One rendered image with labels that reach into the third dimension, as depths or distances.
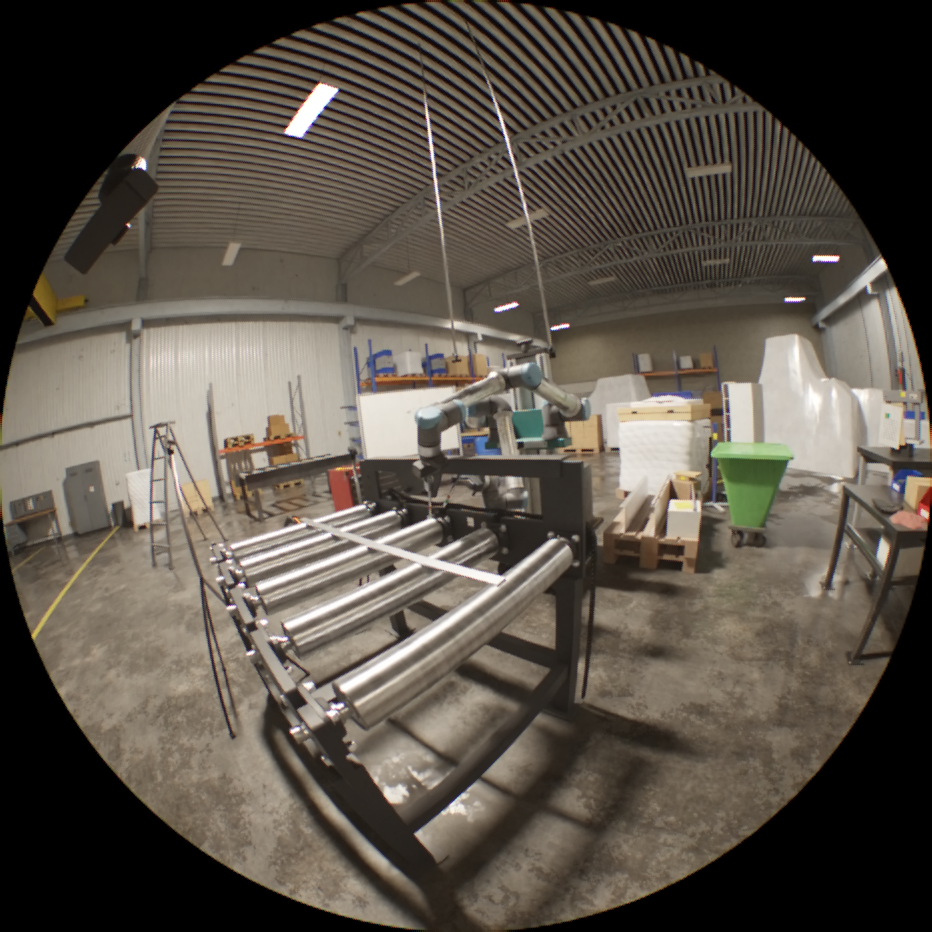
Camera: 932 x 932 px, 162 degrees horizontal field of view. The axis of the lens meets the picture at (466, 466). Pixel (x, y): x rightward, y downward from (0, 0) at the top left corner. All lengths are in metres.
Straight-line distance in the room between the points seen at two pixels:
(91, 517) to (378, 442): 8.69
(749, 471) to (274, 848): 3.69
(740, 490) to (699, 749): 2.21
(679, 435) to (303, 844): 4.50
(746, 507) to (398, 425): 5.36
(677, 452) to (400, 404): 4.57
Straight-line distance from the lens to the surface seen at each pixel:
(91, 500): 11.01
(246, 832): 1.67
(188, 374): 11.35
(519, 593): 0.85
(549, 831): 1.40
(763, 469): 3.09
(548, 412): 2.22
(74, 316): 12.00
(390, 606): 0.93
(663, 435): 4.24
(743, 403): 4.31
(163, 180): 10.60
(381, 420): 6.00
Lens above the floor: 1.33
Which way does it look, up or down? 8 degrees down
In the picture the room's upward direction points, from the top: 7 degrees counter-clockwise
